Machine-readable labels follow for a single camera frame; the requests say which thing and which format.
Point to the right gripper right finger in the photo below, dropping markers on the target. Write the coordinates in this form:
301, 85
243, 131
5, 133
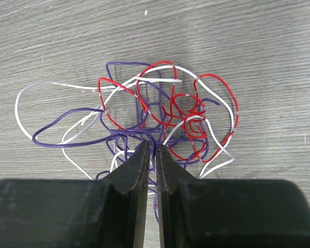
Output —
228, 212

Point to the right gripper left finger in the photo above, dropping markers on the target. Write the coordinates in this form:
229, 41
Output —
109, 212

